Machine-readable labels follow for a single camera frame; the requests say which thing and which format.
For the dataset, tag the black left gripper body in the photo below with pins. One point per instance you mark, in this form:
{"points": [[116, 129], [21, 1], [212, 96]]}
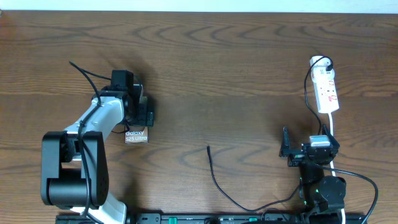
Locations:
{"points": [[139, 114]]}

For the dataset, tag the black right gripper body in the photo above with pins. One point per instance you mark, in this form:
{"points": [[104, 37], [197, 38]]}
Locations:
{"points": [[295, 159]]}

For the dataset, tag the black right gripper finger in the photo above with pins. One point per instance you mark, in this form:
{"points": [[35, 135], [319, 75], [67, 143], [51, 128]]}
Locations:
{"points": [[285, 148], [333, 142]]}

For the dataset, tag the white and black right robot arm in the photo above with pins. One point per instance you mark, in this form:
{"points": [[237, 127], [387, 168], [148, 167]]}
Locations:
{"points": [[322, 194]]}

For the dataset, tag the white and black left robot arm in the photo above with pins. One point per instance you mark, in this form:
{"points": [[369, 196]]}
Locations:
{"points": [[74, 169]]}

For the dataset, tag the white power strip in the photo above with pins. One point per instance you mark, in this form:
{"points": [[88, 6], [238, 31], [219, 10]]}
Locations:
{"points": [[322, 75]]}

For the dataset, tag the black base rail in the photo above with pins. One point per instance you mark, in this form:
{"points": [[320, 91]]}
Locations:
{"points": [[272, 217]]}

